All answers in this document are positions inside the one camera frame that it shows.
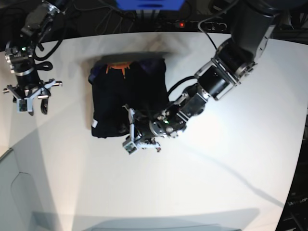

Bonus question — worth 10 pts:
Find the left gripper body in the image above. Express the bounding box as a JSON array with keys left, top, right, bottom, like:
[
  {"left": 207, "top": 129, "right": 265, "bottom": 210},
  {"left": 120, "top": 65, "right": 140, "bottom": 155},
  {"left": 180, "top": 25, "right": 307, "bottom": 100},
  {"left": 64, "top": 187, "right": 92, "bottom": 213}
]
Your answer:
[{"left": 123, "top": 104, "right": 161, "bottom": 152}]

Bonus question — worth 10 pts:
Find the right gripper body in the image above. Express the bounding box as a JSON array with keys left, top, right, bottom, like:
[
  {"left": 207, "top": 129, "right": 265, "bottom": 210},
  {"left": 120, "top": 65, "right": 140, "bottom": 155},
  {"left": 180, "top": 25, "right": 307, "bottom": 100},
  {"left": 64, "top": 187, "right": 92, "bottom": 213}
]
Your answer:
[{"left": 2, "top": 79, "right": 63, "bottom": 109}]

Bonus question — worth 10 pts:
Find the black T-shirt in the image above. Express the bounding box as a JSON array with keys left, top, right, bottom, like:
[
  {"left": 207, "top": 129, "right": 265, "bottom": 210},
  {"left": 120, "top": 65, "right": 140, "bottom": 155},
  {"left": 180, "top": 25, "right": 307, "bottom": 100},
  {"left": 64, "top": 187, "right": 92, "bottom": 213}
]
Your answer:
[{"left": 88, "top": 58, "right": 169, "bottom": 139}]

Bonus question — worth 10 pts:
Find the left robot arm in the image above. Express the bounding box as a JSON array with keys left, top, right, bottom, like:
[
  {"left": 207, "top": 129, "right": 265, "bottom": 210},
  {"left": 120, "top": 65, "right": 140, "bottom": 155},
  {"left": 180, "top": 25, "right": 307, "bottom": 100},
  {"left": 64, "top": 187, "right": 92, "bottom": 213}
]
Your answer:
[{"left": 123, "top": 0, "right": 291, "bottom": 154}]

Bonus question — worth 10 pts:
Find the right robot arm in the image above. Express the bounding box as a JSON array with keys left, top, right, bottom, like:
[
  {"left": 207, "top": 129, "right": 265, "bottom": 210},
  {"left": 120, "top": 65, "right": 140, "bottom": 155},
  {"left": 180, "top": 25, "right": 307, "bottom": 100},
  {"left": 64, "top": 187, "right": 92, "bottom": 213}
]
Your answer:
[{"left": 3, "top": 0, "right": 69, "bottom": 116}]

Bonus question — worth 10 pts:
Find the blue plastic box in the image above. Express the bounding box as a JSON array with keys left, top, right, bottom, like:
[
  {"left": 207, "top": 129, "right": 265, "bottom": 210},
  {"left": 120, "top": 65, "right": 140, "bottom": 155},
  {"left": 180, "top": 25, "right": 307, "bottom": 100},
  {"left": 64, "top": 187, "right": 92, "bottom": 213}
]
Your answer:
[{"left": 116, "top": 0, "right": 185, "bottom": 11}]

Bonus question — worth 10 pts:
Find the black power strip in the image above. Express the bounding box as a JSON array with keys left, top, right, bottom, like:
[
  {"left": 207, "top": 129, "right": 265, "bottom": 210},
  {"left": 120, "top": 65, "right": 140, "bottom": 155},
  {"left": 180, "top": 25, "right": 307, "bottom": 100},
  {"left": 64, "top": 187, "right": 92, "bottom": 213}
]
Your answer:
[{"left": 166, "top": 20, "right": 227, "bottom": 32}]

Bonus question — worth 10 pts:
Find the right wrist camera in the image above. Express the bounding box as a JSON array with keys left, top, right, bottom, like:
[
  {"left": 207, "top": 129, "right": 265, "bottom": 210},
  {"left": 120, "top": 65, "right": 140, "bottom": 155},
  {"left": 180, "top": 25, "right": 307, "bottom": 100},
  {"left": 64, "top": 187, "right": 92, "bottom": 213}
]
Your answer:
[{"left": 16, "top": 99, "right": 27, "bottom": 113}]

